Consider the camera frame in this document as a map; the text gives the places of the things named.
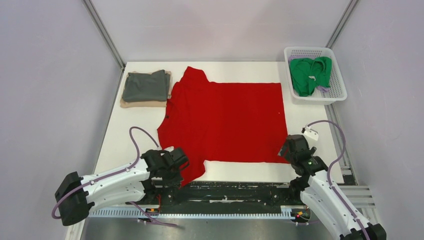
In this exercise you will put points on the green t-shirt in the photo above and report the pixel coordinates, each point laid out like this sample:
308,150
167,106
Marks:
308,75

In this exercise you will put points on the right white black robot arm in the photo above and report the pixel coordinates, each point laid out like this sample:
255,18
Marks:
314,187

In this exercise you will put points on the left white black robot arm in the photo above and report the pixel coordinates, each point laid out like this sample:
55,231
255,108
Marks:
78,196

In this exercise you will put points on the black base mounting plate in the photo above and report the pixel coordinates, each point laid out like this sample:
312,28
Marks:
218,197

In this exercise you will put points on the folded dark grey t-shirt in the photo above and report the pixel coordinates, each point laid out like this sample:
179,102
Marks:
144,87

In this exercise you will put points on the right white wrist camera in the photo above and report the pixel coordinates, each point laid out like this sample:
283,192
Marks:
310,134

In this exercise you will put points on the folded beige t-shirt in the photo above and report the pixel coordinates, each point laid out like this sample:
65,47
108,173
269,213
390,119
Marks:
148,104

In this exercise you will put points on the red t-shirt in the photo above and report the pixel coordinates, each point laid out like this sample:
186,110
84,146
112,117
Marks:
225,122

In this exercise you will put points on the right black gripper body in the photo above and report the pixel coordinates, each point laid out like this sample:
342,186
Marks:
287,155

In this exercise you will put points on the white plastic basket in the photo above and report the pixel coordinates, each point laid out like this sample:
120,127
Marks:
337,90

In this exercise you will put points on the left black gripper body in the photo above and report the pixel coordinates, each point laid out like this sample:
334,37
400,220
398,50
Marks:
172,178

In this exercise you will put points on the white slotted cable duct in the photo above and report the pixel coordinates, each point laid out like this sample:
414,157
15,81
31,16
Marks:
133,212

